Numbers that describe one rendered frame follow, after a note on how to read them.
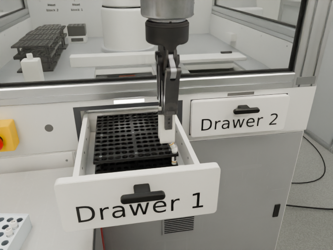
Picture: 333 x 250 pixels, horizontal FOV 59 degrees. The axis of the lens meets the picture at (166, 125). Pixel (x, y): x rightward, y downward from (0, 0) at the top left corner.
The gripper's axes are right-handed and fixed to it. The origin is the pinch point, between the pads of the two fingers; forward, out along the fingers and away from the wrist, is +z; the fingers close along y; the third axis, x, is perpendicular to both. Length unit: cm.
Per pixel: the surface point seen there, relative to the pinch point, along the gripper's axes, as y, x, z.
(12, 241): -9.1, 30.5, 17.1
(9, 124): 18.0, 35.9, 6.0
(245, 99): 19.3, -25.9, 4.3
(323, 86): 143, -152, 53
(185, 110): 21.1, -9.2, 7.1
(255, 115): 19.2, -29.8, 9.5
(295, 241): 42, -76, 97
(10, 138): 16.7, 36.1, 9.4
